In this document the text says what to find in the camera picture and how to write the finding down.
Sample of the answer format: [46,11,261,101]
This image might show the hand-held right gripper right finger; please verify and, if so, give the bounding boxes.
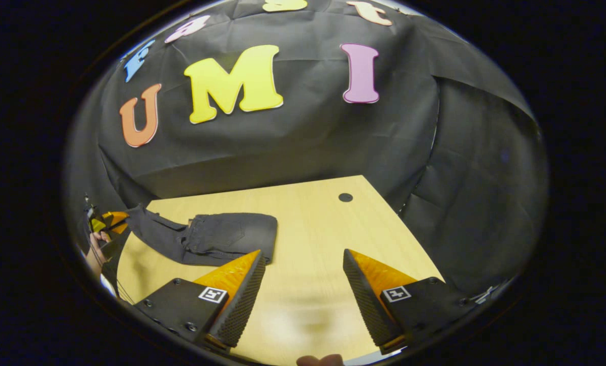
[343,249,479,355]

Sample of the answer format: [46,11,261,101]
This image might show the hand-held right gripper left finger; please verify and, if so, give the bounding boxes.
[134,249,266,354]

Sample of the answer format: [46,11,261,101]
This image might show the dark denim jeans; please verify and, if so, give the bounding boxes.
[125,204,278,266]

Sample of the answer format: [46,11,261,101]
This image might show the black backdrop cloth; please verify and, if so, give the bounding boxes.
[64,0,550,295]

